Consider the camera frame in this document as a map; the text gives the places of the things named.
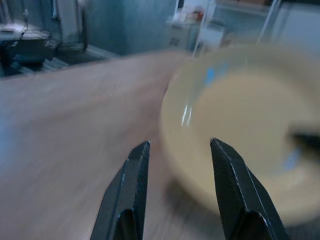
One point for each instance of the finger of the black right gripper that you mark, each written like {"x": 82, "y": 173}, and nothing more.
{"x": 308, "y": 139}

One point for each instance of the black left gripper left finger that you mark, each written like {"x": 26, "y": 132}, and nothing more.
{"x": 125, "y": 195}

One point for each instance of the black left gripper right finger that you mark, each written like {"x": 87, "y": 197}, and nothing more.
{"x": 237, "y": 195}

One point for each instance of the beige round plate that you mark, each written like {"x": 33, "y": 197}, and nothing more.
{"x": 250, "y": 112}

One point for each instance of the white metal shelf rack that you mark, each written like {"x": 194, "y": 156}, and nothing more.
{"x": 212, "y": 32}

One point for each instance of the dark grey machine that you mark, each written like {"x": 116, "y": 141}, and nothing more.
{"x": 27, "y": 50}

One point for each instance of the white cabinet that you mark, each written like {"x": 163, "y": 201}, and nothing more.
{"x": 73, "y": 27}

